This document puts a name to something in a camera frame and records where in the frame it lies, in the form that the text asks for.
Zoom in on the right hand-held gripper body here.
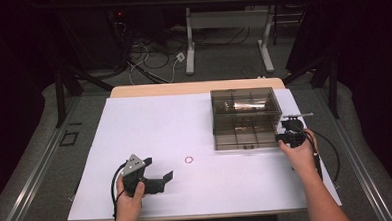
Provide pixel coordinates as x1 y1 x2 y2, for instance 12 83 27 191
273 112 316 150

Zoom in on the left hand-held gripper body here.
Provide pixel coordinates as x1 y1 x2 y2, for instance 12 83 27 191
120 152 166 199

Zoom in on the smoky transparent plastic drawer box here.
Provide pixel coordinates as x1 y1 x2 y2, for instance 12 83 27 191
209 86 284 136

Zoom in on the person's right hand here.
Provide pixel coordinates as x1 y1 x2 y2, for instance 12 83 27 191
278 128 321 180

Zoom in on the person's left hand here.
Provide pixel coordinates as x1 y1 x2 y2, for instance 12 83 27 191
115 175 147 221

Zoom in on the white table mat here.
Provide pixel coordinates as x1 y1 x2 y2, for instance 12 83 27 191
62 85 342 221

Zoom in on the black metal stand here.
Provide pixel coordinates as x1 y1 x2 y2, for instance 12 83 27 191
52 65 117 130
281 55 342 122

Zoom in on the light wooden table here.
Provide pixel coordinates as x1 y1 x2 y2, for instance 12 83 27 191
68 75 335 221

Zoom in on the dark curtain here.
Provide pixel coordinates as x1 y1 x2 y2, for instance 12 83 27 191
282 0 392 198
0 0 62 211

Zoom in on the white metal-legged desk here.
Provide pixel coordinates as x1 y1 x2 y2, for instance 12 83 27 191
163 0 319 77

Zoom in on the dark device with red light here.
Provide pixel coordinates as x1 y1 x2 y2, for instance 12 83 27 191
108 8 128 26

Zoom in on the left hand-held gripper black cable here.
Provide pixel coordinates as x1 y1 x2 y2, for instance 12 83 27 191
109 161 132 221

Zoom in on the hand-held gripper black cable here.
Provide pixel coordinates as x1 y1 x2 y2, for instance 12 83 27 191
303 127 341 187
109 161 132 221

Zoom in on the right hand-held gripper black cable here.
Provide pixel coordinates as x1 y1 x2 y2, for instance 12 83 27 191
303 127 341 187

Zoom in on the aluminium floor rail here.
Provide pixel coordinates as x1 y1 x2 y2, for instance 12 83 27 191
0 97 87 221
315 85 392 221

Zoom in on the white floor cable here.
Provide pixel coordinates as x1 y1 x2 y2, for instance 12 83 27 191
127 40 184 86

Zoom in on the bundle of black floor cables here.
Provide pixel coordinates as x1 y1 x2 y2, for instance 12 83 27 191
126 24 253 71

